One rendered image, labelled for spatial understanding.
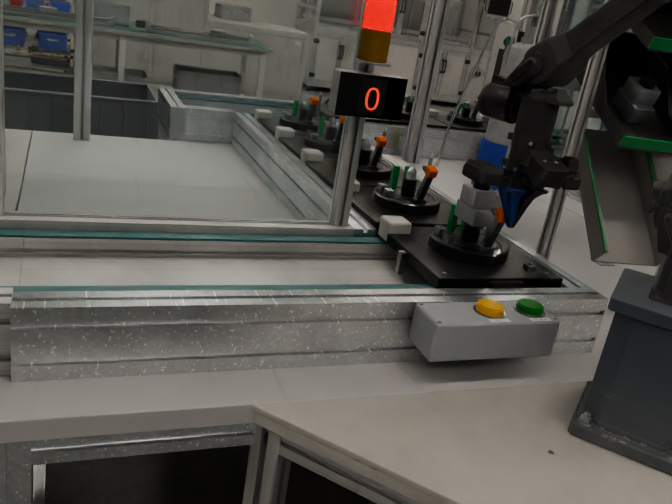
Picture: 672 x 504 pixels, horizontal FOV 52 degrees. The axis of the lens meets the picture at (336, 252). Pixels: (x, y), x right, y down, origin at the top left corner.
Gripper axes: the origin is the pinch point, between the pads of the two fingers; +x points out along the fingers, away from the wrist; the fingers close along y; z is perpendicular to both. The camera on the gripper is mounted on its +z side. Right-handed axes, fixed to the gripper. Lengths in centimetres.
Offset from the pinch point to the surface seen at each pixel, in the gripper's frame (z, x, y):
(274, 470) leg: 17, 32, -40
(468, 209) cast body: -9.1, 3.6, -2.3
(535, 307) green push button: 12.7, 11.5, -1.7
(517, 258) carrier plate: -6.7, 11.5, 8.3
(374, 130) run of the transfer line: -127, 13, 32
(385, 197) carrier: -33.1, 9.1, -6.3
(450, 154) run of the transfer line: -127, 19, 64
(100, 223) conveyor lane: -22, 12, -61
